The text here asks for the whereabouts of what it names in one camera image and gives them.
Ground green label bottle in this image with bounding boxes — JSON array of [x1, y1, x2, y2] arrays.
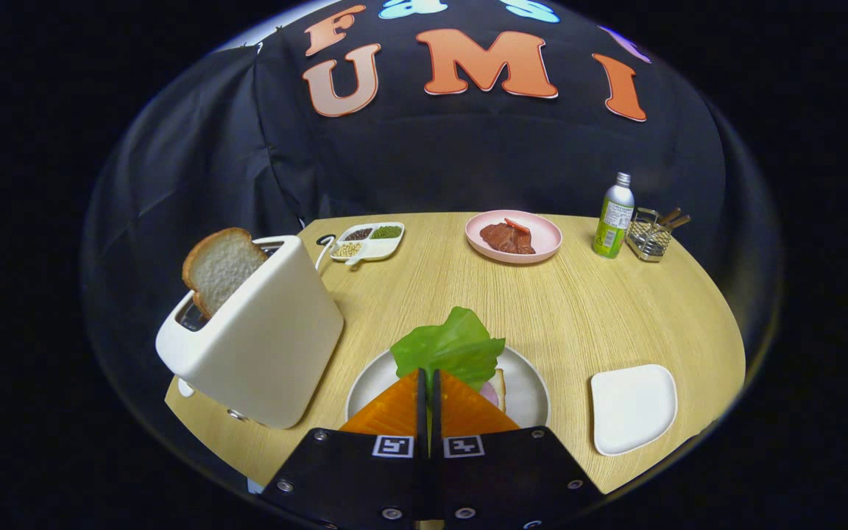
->
[[592, 172, 635, 259]]

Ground red meat slices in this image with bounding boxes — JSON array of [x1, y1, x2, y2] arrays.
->
[[479, 218, 537, 255]]

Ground green lettuce leaf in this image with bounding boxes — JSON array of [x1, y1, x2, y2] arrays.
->
[[390, 306, 506, 392]]

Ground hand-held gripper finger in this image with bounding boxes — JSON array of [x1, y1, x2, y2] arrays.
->
[[261, 368, 431, 530], [430, 368, 605, 530]]

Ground bread slice with ham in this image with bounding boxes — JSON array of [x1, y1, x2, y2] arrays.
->
[[479, 368, 507, 413]]

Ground square white plate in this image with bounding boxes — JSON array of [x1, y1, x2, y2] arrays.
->
[[590, 364, 679, 457]]

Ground black backdrop cloth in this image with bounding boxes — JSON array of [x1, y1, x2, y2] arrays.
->
[[82, 0, 782, 413]]

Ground white divided bean dish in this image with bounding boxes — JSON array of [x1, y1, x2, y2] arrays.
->
[[329, 222, 406, 266]]

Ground pink plate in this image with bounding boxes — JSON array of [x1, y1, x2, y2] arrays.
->
[[465, 210, 563, 264]]

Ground white toaster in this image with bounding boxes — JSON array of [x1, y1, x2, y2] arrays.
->
[[155, 235, 345, 430]]

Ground round white plate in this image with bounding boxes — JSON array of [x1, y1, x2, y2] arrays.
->
[[345, 344, 551, 430]]

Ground wire basket holder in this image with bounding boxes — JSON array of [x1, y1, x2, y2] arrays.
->
[[625, 208, 692, 263]]

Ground toast bread slice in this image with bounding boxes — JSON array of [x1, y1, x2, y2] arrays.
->
[[182, 227, 270, 319]]

